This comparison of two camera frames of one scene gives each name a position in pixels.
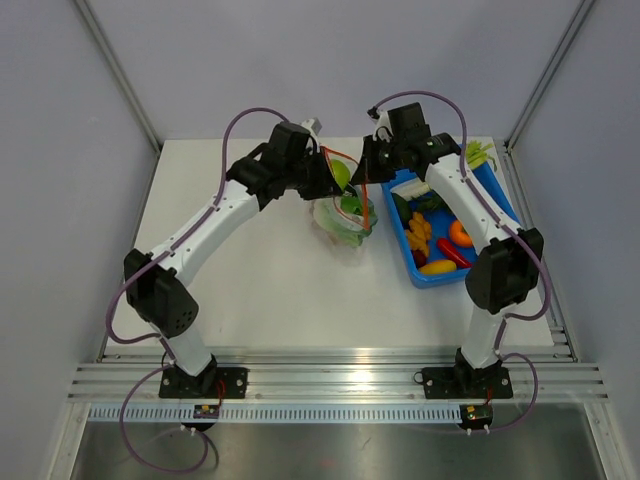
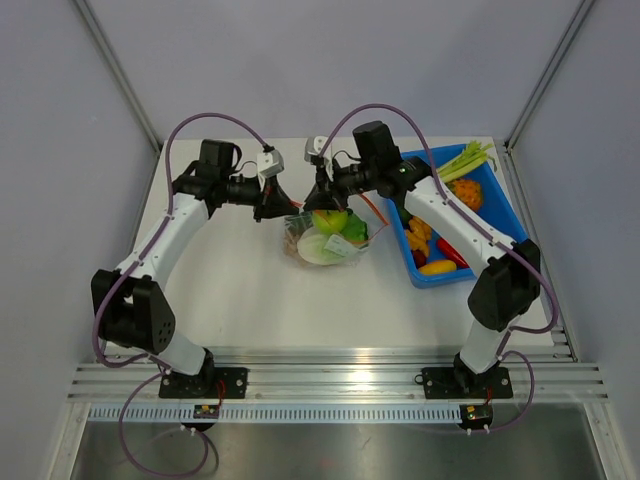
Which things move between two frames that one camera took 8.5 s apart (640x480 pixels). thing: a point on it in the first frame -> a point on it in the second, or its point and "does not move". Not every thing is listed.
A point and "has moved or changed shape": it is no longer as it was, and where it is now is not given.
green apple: x=341 y=172 has moved or changed shape
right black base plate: x=454 y=382 does not move
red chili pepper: x=448 y=248 does not move
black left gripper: x=326 y=184 -> x=270 y=200
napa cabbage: x=345 y=218 -> x=319 y=247
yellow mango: x=438 y=267 does not move
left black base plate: x=212 y=383 does not move
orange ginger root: x=418 y=233 does not move
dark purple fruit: x=420 y=257 does not move
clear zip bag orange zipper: x=351 y=216 has moved or changed shape
